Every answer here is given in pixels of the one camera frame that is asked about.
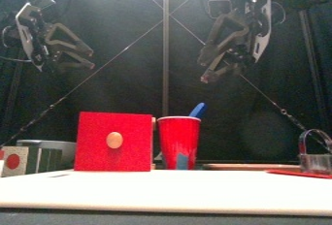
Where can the red drawer with wooden knob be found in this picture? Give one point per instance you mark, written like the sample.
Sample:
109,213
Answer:
95,144

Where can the red plastic cup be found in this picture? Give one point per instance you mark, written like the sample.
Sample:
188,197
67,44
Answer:
177,138

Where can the grey bowl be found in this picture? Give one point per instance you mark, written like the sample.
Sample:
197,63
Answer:
56,148

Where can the wooden board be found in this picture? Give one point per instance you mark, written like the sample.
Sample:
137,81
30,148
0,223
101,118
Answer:
251,167

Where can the white block with red dot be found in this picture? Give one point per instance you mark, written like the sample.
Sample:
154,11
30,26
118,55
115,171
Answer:
22,161

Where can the flat red plate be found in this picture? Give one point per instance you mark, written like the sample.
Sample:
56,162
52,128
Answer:
299,173

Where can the large white board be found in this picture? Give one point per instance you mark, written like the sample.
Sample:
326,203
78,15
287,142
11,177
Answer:
173,190

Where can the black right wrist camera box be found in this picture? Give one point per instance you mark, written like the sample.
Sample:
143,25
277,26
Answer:
218,7

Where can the dark metal frame pole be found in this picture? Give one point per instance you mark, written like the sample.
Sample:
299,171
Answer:
313,73

